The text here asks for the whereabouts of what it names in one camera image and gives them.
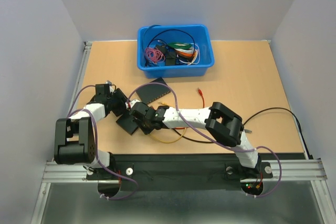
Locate large black network switch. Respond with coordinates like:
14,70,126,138
116,112,139,135

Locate pink coiled cable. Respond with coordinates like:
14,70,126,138
144,47,165,63

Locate green white orange cable bundle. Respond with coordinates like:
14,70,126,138
167,40,201,66

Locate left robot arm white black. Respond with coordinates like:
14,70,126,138
54,82,127,179

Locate black adapter in bin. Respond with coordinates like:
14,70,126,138
154,45,177,66

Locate small black network switch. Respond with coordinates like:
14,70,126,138
136,77,171,104

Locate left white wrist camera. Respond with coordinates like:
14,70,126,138
105,80,117,94

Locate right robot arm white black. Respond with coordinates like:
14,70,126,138
129,100,261,177

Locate black cable in bin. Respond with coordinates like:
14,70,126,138
143,25,196,51

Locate blue plastic bin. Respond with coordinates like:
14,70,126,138
137,24,215,78

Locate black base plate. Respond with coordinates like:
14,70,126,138
95,154,273,191

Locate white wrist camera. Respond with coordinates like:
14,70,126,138
105,80,117,94
125,99,140,110

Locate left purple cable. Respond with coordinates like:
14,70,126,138
67,84,139,201

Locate yellow ethernet cable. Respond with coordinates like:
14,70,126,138
149,101,188,144

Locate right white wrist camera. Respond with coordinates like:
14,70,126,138
125,99,140,110

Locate black cable on table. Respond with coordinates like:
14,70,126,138
181,107,312,156

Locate red ethernet cable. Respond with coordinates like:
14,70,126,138
173,87,207,132

